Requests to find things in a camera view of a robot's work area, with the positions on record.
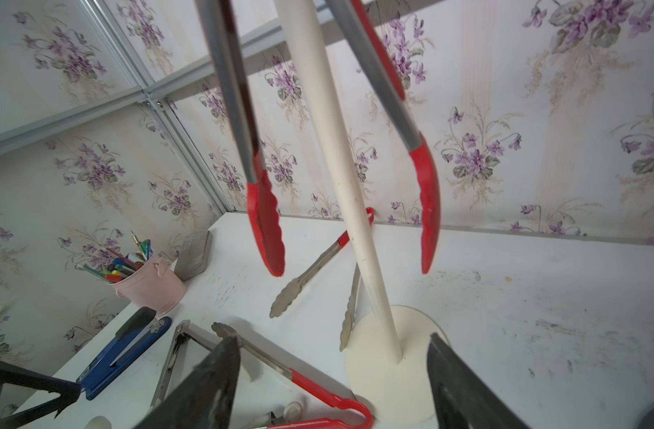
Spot steel tongs cream silicone tips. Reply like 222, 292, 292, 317
244, 401, 304, 428

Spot steel tongs red handle near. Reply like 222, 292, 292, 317
211, 322, 373, 429

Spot red silicone tip tongs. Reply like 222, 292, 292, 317
196, 1, 441, 277

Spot cream utensil rack stand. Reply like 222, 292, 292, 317
275, 1, 441, 427

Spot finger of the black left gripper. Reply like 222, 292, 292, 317
0, 360, 82, 429

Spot steel tongs white ring large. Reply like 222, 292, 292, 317
82, 319, 264, 429

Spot steel tongs red handle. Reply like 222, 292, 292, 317
211, 322, 373, 429
269, 232, 362, 351

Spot grey sponge block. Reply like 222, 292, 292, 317
173, 230, 213, 282

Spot coloured pens in bucket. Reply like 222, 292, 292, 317
74, 232, 154, 284

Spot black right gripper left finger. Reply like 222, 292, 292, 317
137, 337, 241, 428

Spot steel tongs red handle far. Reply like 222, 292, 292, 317
269, 232, 362, 351

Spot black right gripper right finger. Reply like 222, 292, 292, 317
426, 334, 527, 428

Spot blue black stapler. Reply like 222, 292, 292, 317
77, 307, 173, 400

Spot pink pen holder bucket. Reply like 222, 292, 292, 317
113, 257, 187, 317

